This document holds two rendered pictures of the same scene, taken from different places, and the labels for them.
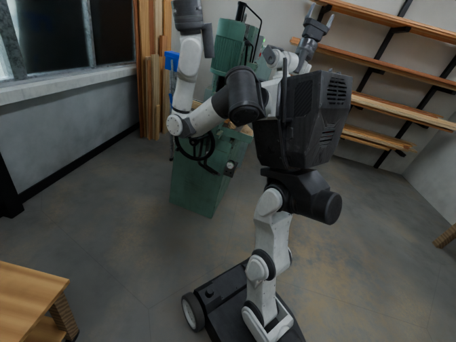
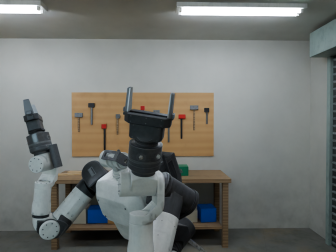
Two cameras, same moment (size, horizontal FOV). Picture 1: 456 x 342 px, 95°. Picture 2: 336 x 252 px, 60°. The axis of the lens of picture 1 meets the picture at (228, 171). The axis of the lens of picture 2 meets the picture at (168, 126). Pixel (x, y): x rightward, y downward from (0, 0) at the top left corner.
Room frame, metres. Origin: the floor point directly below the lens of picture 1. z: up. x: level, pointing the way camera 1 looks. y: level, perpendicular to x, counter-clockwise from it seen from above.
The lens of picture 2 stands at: (0.73, 1.02, 1.55)
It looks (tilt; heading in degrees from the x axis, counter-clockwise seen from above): 1 degrees down; 267
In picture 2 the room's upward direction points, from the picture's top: straight up
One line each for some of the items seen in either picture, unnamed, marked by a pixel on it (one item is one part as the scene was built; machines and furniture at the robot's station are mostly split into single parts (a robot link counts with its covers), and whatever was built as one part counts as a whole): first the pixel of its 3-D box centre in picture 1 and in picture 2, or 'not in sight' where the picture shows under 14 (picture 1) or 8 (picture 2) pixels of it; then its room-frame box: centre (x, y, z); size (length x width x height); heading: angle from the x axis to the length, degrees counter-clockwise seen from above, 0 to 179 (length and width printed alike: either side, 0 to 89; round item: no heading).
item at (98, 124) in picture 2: not in sight; (143, 124); (0.88, -3.10, 1.50); 2.00 x 0.04 x 0.90; 179
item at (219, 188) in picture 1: (207, 165); not in sight; (1.69, 0.21, 0.35); 0.58 x 0.45 x 0.71; 172
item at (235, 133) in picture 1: (214, 124); not in sight; (1.46, 0.19, 0.87); 0.61 x 0.30 x 0.06; 82
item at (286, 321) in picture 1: (266, 317); not in sight; (0.55, -0.41, 0.28); 0.21 x 0.20 x 0.13; 45
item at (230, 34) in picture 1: (226, 49); not in sight; (1.57, 0.22, 1.35); 0.18 x 0.18 x 0.31
